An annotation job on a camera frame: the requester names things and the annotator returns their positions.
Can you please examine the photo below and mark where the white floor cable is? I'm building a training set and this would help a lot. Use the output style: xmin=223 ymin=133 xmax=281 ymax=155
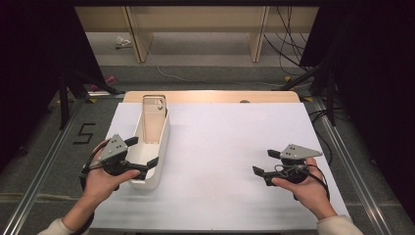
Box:
xmin=156 ymin=65 xmax=311 ymax=89

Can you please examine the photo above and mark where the aluminium floor rail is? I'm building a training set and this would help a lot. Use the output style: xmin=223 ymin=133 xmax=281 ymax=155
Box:
xmin=0 ymin=99 xmax=84 ymax=235
xmin=311 ymin=97 xmax=394 ymax=235

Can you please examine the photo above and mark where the beige wooden shelf unit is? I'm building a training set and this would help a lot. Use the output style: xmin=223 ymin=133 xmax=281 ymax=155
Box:
xmin=73 ymin=6 xmax=320 ymax=64

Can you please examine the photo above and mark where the black tripod stand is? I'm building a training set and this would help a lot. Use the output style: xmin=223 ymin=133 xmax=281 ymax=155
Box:
xmin=280 ymin=65 xmax=338 ymax=127
xmin=58 ymin=70 xmax=126 ymax=131

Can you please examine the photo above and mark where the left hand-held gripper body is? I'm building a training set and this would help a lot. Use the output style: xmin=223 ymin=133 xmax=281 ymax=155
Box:
xmin=97 ymin=133 xmax=150 ymax=181

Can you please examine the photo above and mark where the bundle of black cables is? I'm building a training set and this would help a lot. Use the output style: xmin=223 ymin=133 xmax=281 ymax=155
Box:
xmin=263 ymin=6 xmax=314 ymax=76

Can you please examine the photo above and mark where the hand-held gripper cable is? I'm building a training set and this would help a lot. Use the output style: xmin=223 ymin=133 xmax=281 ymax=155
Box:
xmin=78 ymin=140 xmax=114 ymax=235
xmin=273 ymin=164 xmax=331 ymax=202

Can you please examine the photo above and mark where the beige phone case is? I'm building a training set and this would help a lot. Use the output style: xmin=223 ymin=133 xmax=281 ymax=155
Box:
xmin=142 ymin=94 xmax=167 ymax=145

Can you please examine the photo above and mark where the white table cover sheet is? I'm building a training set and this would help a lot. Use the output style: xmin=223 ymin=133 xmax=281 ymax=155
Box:
xmin=88 ymin=102 xmax=353 ymax=230

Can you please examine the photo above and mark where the white plastic bin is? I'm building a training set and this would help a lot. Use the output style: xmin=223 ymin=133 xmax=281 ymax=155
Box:
xmin=125 ymin=107 xmax=171 ymax=190

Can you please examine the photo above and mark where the pink packet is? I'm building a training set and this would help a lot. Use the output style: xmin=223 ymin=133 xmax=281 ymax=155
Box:
xmin=89 ymin=74 xmax=117 ymax=92

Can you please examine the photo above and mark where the thin black floor cable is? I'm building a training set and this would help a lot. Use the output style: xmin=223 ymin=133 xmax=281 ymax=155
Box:
xmin=307 ymin=109 xmax=346 ymax=165

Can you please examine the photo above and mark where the left hand-held gripper cable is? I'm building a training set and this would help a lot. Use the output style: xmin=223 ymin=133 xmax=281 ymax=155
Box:
xmin=78 ymin=140 xmax=114 ymax=235

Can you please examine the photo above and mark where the crumpled white paper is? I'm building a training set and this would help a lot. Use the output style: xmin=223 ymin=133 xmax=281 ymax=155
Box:
xmin=115 ymin=35 xmax=132 ymax=50

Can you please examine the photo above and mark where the black curtain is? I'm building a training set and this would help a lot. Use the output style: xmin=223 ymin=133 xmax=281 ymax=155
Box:
xmin=299 ymin=0 xmax=415 ymax=214
xmin=0 ymin=0 xmax=106 ymax=172

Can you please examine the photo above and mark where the right hand-held gripper cable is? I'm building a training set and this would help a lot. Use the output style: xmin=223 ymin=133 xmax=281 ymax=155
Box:
xmin=273 ymin=164 xmax=331 ymax=202

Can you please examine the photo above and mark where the person's left hand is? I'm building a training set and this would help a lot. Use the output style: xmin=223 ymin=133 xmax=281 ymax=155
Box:
xmin=81 ymin=140 xmax=141 ymax=206

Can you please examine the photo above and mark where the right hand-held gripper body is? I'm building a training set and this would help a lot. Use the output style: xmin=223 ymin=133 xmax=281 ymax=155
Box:
xmin=263 ymin=143 xmax=324 ymax=187

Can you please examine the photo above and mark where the person's right hand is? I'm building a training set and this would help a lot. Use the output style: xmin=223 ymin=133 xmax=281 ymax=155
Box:
xmin=271 ymin=157 xmax=339 ymax=221

